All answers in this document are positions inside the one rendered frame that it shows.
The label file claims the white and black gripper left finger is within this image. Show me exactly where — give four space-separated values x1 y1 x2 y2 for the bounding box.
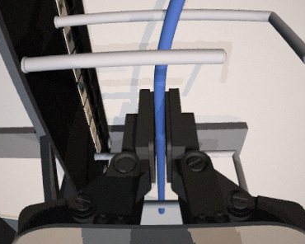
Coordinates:
17 89 156 236

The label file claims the grey metal rack frame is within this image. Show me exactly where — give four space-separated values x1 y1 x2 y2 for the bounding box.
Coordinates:
0 0 305 202

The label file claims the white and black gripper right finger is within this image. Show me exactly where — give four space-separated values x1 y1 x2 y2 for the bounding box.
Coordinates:
165 88 305 231

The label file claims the blue cable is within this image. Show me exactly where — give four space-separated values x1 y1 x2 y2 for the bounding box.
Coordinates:
153 0 185 200

